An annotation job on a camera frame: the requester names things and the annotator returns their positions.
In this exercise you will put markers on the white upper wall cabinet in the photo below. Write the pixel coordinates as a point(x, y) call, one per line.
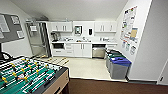
point(105, 27)
point(61, 27)

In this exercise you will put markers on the black microwave oven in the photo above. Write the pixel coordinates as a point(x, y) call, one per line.
point(58, 46)

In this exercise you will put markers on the blue-lid grey recycling bin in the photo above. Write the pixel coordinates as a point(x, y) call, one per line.
point(120, 68)

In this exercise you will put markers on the white two-door base cabinet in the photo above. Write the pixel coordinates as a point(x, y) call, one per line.
point(82, 50)

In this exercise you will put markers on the tan wall notice sheet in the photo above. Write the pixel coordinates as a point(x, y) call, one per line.
point(133, 33)

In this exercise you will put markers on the white room door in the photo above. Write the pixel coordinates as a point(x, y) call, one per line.
point(163, 73)

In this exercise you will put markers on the white drawer stack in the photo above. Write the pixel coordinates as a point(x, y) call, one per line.
point(69, 49)

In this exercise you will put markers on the grey bulletin board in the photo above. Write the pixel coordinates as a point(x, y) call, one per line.
point(10, 28)

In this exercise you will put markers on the green foosball table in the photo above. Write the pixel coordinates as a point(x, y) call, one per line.
point(30, 78)

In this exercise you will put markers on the white narrow drawer cabinet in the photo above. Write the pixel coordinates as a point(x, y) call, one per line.
point(111, 45)

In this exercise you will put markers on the large white wall poster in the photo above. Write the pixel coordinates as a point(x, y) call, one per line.
point(128, 20)

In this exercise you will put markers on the stainless steel dishwasher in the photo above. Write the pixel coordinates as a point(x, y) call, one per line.
point(99, 51)

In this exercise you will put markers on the stainless steel refrigerator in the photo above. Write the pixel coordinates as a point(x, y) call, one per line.
point(38, 40)

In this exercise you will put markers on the white paper refrigerator notice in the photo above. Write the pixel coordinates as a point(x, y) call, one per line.
point(33, 28)

